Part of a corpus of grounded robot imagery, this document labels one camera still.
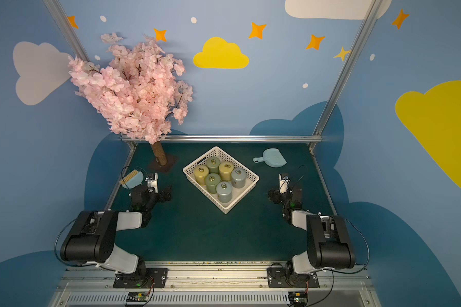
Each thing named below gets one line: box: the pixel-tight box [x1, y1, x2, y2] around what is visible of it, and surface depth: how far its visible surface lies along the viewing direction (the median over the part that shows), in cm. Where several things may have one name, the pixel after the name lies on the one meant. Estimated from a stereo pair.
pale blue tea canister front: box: [216, 181, 233, 203], surface depth 94 cm
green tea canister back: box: [205, 156, 221, 174], surface depth 103 cm
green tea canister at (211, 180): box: [205, 172, 221, 194], surface depth 98 cm
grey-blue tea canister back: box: [231, 167, 248, 189], surface depth 100 cm
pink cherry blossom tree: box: [68, 33, 194, 167], surface depth 73 cm
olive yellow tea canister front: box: [193, 165, 210, 186], surface depth 100 cm
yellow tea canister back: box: [218, 161, 235, 182], surface depth 102 cm
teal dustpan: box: [252, 147, 288, 168], surface depth 117 cm
